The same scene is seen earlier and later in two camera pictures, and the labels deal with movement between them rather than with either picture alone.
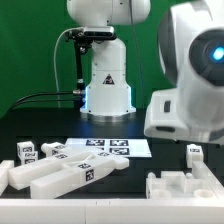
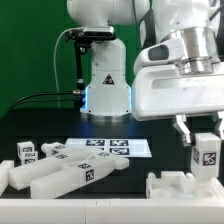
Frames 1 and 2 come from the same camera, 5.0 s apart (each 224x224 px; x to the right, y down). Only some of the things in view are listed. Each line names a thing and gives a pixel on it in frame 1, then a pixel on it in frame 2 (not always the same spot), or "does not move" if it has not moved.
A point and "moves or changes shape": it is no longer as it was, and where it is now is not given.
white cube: [194, 153] moves or changes shape
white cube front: [27, 157] does not move
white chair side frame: [53, 176] does not move
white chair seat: [177, 185] does not move
